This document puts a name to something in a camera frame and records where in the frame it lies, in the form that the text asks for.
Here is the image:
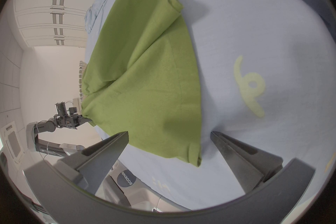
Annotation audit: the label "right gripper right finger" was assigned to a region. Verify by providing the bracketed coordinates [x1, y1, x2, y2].
[210, 131, 284, 194]

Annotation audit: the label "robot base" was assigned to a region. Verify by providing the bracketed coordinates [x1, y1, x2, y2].
[104, 160, 193, 214]

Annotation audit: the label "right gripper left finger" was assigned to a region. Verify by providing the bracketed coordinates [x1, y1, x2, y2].
[56, 131, 129, 194]

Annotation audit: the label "white ceiling air conditioner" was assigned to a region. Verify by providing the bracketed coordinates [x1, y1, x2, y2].
[1, 123, 26, 164]

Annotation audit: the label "white wardrobe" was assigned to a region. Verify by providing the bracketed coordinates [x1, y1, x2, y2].
[13, 0, 96, 47]

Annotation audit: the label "green shorts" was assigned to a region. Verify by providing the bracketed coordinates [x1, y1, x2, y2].
[80, 0, 202, 168]

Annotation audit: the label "round woven basket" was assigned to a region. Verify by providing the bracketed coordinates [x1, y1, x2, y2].
[78, 60, 88, 103]

